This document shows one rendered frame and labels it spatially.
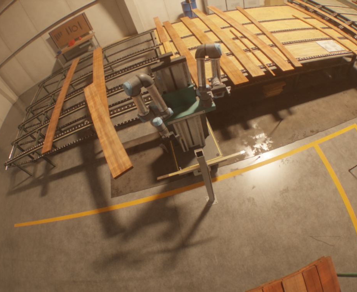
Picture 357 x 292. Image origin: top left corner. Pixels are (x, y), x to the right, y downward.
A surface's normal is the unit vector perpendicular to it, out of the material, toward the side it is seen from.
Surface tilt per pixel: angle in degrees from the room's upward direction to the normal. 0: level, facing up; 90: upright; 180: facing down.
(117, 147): 0
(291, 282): 0
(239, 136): 0
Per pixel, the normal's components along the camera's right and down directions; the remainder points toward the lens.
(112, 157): -0.23, -0.55
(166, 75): 0.22, 0.77
